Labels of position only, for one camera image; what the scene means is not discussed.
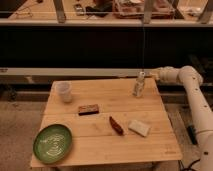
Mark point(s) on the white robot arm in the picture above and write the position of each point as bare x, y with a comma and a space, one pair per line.
202, 114

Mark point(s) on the long metal rail shelf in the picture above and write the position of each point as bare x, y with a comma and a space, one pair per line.
43, 76

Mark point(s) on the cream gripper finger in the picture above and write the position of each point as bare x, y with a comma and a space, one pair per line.
156, 77
154, 72

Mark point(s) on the small clear plastic bottle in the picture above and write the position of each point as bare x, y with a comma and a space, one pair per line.
139, 85

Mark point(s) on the green ceramic plate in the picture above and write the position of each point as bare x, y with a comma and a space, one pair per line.
52, 143

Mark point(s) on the wooden folding table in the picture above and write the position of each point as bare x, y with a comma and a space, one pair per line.
95, 141

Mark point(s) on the brown rectangular block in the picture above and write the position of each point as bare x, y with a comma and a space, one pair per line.
88, 109

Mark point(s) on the translucent plastic cup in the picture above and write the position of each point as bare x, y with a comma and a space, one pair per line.
63, 89

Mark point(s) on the dark red chili pepper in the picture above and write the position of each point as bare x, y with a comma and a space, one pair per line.
116, 126

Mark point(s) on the white sponge block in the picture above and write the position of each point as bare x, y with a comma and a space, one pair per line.
139, 127

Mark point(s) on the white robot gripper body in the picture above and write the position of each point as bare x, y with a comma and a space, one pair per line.
166, 74

